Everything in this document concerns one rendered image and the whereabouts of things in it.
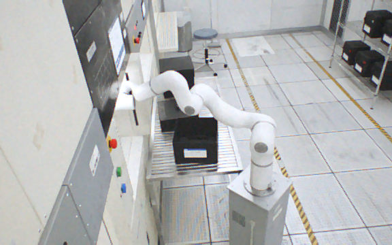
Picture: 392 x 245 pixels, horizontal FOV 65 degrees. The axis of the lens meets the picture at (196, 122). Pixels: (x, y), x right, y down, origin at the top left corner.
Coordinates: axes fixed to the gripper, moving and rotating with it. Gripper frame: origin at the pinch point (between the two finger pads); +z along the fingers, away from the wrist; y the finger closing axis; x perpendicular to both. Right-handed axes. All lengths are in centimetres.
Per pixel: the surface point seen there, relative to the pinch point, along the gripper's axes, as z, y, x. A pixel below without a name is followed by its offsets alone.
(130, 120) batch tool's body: -23.4, 15.0, -21.8
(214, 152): -75, -7, -36
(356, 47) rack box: -291, 229, -76
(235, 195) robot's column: -84, -32, -49
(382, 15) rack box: -294, 198, -27
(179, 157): -53, -4, -40
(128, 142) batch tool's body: -20.9, 8.7, -34.4
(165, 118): -44, 34, -35
